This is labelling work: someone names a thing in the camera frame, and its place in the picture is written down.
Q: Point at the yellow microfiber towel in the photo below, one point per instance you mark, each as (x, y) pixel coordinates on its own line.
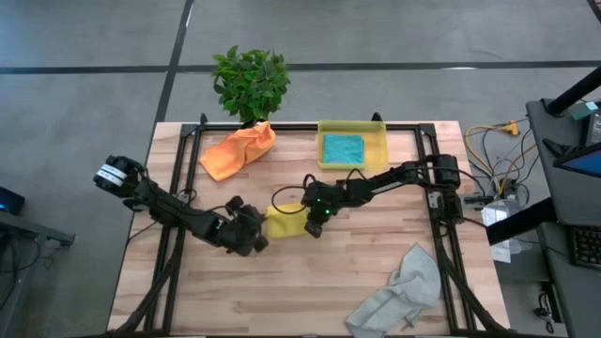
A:
(286, 223)

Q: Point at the black plant pot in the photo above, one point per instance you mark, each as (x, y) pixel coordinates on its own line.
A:
(249, 124)

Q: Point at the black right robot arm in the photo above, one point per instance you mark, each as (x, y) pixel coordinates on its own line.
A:
(422, 176)

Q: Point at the grey table leg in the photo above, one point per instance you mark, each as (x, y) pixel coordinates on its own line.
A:
(37, 230)

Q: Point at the white plastic bag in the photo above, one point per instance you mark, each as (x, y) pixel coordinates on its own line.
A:
(500, 225)

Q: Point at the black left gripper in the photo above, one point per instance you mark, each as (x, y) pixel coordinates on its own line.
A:
(239, 227)

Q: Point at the small teal box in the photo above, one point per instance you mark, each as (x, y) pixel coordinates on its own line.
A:
(583, 111)

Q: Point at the grey waffle microfiber towel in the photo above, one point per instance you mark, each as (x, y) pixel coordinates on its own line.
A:
(408, 286)

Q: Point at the orange microfiber towel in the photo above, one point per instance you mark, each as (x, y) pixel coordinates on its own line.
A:
(235, 150)

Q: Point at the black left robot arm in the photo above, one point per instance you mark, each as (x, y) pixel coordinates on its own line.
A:
(164, 206)

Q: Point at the grey equipment cart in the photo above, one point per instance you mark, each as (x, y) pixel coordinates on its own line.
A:
(573, 197)

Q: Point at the dark electronic device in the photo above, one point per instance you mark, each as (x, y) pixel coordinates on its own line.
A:
(10, 202)

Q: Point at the yellow-green plastic bin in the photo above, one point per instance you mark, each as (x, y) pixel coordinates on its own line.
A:
(378, 145)

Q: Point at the black pole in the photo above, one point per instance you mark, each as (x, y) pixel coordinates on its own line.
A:
(575, 91)

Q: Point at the teal microfiber towel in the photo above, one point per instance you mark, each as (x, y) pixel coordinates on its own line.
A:
(343, 149)

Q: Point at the green leafy plant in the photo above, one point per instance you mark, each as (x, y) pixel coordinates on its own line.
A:
(251, 82)

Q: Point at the black keyboard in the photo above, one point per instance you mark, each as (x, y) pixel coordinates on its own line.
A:
(587, 246)

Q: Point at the laptop with blue screen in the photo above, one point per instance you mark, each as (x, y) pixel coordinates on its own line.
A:
(584, 162)

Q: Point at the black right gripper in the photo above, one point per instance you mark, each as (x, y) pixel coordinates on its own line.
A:
(324, 197)

